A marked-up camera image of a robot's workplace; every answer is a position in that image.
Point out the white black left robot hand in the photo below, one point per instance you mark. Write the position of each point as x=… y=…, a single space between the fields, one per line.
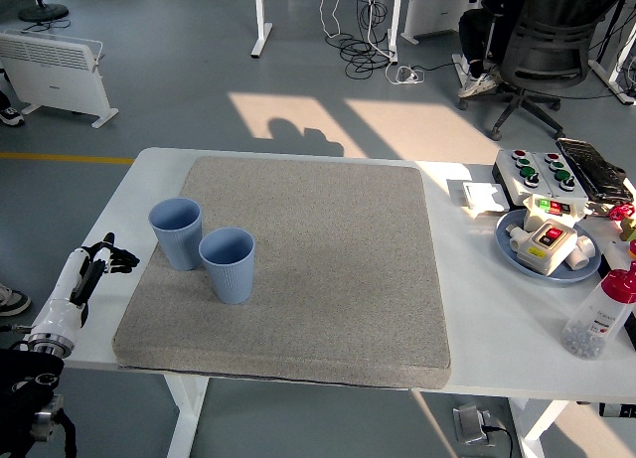
x=64 y=294

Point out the blue ribbed cup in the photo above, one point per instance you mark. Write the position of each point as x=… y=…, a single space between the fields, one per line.
x=228 y=284
x=179 y=249

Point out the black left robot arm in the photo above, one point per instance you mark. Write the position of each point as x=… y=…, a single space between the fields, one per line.
x=25 y=393

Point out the white push-button control box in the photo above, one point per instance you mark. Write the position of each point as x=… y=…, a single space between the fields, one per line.
x=566 y=182
x=517 y=177

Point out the white table leg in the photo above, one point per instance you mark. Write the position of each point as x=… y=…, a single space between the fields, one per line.
x=186 y=418
x=544 y=430

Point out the white panel heater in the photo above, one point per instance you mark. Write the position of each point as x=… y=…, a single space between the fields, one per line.
x=437 y=6
x=49 y=75

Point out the grey-brown foam mat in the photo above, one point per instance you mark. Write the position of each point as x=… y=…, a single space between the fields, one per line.
x=323 y=279

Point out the black fan stand base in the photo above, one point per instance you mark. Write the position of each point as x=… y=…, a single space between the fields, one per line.
x=44 y=13

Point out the white desk leg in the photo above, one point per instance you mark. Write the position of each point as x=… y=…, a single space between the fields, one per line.
x=606 y=73
x=261 y=31
x=392 y=21

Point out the grey foot pedal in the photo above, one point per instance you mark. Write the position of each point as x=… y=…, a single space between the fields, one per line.
x=469 y=423

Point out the blue plate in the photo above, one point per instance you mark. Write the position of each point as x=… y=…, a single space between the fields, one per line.
x=504 y=249

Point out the white pipe fitting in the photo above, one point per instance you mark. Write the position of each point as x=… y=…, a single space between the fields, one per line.
x=514 y=237
x=581 y=252

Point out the seated person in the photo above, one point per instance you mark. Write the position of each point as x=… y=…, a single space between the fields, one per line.
x=472 y=31

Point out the white box green red labels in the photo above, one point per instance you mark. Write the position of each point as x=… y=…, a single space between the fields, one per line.
x=556 y=207

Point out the clear bottle red cap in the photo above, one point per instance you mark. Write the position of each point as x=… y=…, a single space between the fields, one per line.
x=601 y=319

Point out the grey mesh office chair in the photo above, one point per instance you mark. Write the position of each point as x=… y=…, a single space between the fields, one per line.
x=546 y=41

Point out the red valve handwheel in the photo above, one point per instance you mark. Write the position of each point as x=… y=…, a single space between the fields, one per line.
x=620 y=212

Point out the olive metal fitting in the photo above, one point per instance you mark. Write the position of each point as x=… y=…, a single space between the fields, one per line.
x=628 y=229

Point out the white switch box red button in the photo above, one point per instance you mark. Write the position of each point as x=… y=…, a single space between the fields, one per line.
x=544 y=247

